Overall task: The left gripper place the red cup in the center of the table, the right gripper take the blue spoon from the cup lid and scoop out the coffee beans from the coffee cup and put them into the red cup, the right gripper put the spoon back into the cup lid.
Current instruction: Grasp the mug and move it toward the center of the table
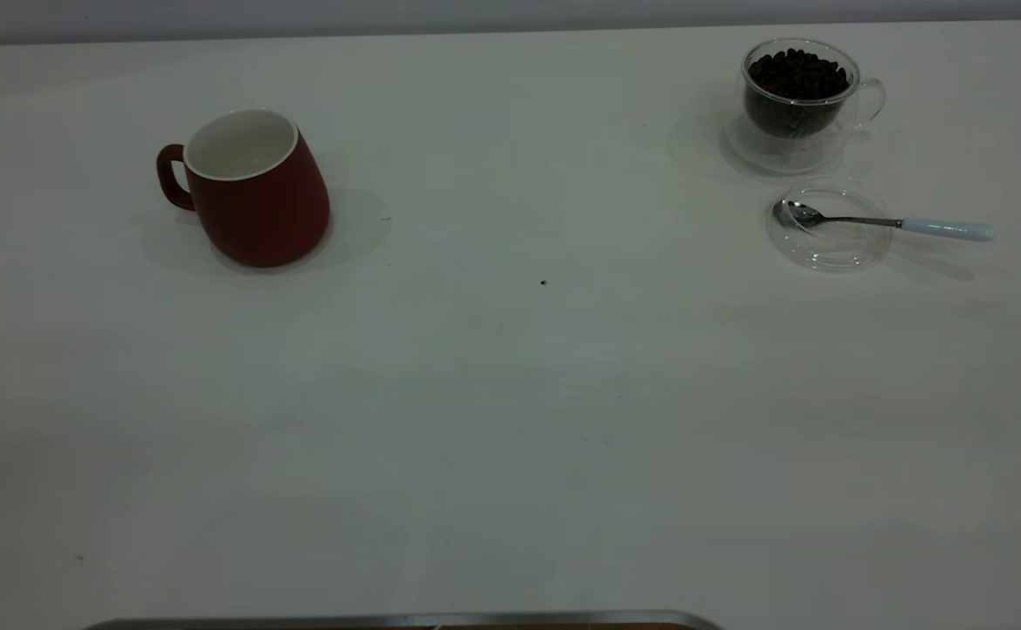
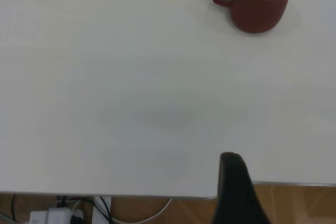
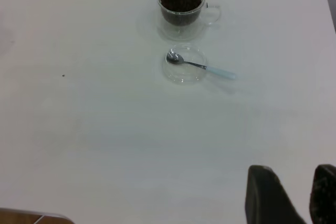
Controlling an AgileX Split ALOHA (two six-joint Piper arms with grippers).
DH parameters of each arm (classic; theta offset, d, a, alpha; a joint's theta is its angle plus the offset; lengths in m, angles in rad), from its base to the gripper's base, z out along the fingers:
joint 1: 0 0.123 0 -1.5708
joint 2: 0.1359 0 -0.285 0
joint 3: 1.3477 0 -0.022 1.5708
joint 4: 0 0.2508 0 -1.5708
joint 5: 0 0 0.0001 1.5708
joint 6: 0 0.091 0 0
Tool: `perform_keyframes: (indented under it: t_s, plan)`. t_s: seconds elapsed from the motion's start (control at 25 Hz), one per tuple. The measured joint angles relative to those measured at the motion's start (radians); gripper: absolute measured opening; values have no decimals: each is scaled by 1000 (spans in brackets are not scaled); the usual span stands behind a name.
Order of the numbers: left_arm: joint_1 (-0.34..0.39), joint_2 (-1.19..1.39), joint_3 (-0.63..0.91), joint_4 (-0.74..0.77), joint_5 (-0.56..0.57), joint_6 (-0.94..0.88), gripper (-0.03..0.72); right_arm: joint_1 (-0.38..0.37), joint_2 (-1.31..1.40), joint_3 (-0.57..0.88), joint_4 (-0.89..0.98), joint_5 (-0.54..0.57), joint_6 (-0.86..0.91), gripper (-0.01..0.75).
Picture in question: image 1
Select red ceramic mug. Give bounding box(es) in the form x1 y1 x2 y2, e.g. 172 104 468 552
157 108 332 269

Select metal spoon with pale handle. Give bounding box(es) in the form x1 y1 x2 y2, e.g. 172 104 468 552
773 199 997 242

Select dark coffee beans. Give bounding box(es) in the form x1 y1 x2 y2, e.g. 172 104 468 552
745 48 852 139

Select clear glass saucer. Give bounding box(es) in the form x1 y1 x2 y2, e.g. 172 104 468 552
766 182 893 272

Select double-wall glass cup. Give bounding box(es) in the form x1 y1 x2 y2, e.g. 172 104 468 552
723 37 887 174

